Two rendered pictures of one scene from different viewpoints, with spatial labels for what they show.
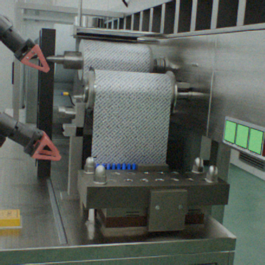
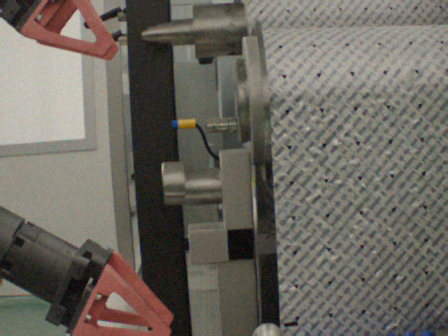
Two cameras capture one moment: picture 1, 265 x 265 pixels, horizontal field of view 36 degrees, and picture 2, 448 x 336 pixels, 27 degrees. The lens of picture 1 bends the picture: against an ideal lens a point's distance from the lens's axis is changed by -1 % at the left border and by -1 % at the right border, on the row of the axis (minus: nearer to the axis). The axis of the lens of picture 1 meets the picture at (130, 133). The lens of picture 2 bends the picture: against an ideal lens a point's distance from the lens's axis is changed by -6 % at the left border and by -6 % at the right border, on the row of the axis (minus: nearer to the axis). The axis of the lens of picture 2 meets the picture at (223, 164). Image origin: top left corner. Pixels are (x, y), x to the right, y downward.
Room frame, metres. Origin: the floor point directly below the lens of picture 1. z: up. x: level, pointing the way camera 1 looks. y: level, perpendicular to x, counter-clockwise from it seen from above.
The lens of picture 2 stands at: (0.39, -0.06, 1.25)
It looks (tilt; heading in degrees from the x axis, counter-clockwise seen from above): 3 degrees down; 15
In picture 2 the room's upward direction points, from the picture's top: 4 degrees counter-clockwise
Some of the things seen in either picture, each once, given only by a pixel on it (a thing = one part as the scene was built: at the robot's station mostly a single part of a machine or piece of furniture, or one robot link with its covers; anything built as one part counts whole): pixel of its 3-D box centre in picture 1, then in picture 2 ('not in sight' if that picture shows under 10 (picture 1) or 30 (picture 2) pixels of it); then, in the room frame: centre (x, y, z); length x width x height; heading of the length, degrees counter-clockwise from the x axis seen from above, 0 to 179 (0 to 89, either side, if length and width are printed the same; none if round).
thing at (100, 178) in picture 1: (100, 174); not in sight; (1.04, 0.07, 1.05); 0.04 x 0.04 x 0.04
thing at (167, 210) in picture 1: (167, 210); not in sight; (1.04, -0.11, 0.96); 0.10 x 0.03 x 0.11; 106
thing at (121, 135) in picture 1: (131, 138); (409, 247); (1.23, 0.00, 1.12); 0.23 x 0.01 x 0.18; 106
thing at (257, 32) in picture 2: (90, 90); (261, 99); (1.25, 0.13, 1.25); 0.15 x 0.01 x 0.15; 16
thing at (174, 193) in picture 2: (61, 111); (174, 183); (1.26, 0.22, 1.18); 0.04 x 0.02 x 0.04; 16
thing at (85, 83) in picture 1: (86, 90); (247, 100); (1.25, 0.14, 1.25); 0.07 x 0.02 x 0.07; 16
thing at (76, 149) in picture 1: (71, 151); (224, 311); (1.28, 0.18, 1.05); 0.06 x 0.05 x 0.31; 106
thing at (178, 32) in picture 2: (55, 59); (167, 33); (1.47, 0.28, 1.33); 0.06 x 0.03 x 0.03; 106
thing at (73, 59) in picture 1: (72, 60); (219, 29); (1.49, 0.22, 1.33); 0.06 x 0.06 x 0.06; 16
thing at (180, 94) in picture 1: (178, 94); not in sight; (1.33, -0.15, 1.25); 0.07 x 0.04 x 0.04; 106
